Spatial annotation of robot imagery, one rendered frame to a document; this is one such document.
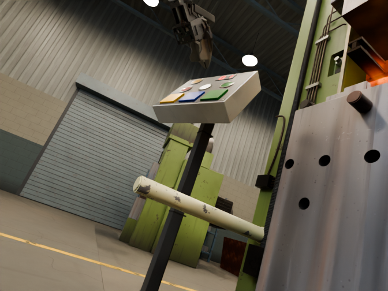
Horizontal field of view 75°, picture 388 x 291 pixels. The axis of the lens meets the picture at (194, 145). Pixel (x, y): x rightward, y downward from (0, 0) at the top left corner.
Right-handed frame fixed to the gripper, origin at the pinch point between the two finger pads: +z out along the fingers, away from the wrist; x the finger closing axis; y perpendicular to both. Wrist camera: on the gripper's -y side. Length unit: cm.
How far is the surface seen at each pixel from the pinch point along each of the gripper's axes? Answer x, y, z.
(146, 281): -10, 50, 52
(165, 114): -20.7, 6.3, 14.8
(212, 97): 1.2, 4.0, 10.2
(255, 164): -377, -666, 581
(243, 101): 7.0, -5.2, 16.6
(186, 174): -8.8, 18.7, 33.3
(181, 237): -269, -135, 356
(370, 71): 44.9, 6.5, 6.0
